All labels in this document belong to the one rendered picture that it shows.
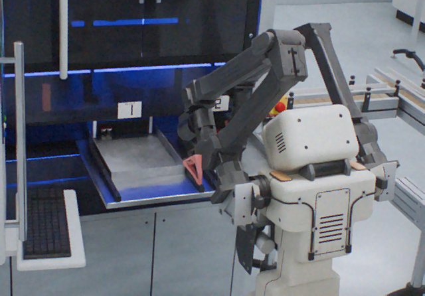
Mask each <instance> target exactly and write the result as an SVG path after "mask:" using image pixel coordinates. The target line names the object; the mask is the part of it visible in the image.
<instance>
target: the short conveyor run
mask: <svg viewBox="0 0 425 296"><path fill-rule="evenodd" d="M350 79H351V80H350V81H349V89H350V91H351V94H352V97H353V99H354V101H355V103H356V105H357V107H358V109H359V110H360V111H361V113H362V115H366V116H367V117H368V120H371V119H386V118H394V117H397V112H398V106H399V101H400V100H399V98H398V97H394V96H393V95H391V94H390V93H394V92H396V89H395V88H387V85H388V83H378V84H359V85H355V81H354V80H353V79H355V75H350ZM371 88H377V89H371ZM360 89H366V90H360ZM314 92H322V93H314ZM305 93H312V94H305ZM286 94H289V95H286ZM286 94H285V95H286V96H287V103H286V110H296V109H302V108H314V107H321V106H332V105H333V104H332V102H331V98H330V96H329V93H328V91H327V88H326V87H320V88H301V89H291V90H289V91H288V92H287V93H286Z"/></svg>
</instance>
